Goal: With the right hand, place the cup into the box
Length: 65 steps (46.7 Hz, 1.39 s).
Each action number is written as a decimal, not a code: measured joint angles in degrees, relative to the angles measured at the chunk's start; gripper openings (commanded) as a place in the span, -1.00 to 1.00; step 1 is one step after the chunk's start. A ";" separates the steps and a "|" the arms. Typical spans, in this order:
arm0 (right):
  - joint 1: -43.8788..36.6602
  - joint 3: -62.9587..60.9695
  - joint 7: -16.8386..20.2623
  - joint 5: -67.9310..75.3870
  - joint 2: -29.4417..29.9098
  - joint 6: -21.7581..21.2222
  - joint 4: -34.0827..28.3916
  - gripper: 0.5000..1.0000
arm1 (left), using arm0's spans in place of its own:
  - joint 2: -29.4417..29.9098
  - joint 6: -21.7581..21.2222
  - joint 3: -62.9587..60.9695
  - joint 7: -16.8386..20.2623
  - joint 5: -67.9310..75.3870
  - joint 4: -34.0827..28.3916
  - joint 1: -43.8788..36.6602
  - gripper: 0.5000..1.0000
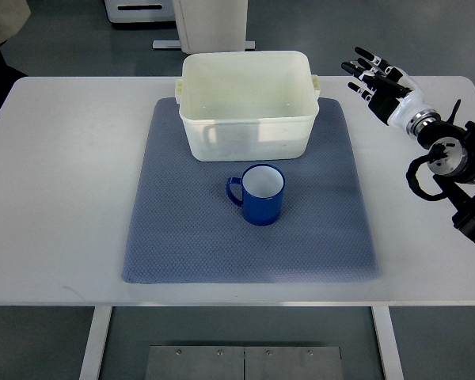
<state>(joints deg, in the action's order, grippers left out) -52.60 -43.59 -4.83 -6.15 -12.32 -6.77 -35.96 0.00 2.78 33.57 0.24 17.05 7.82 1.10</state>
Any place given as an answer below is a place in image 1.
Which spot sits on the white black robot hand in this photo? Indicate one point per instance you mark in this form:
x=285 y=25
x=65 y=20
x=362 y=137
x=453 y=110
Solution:
x=391 y=94

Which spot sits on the blue mug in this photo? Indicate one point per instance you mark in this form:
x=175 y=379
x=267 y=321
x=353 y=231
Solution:
x=259 y=193

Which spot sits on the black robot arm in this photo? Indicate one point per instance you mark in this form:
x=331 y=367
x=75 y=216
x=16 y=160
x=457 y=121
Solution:
x=451 y=157

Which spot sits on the white plastic box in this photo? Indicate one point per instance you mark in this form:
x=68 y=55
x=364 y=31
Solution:
x=247 y=106

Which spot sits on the white pillar stand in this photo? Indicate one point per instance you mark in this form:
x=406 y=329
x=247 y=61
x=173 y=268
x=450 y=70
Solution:
x=209 y=26

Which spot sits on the blue textured mat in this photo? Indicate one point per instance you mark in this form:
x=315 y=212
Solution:
x=184 y=228

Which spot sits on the right white table leg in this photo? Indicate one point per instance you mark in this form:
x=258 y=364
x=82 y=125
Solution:
x=387 y=344

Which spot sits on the white table leg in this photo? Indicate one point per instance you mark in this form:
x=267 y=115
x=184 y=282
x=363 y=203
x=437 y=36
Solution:
x=95 y=344
x=387 y=344

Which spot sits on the white appliance with slot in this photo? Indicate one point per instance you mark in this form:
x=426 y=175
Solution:
x=137 y=11

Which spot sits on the left white table leg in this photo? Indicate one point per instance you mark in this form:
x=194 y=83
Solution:
x=95 y=344

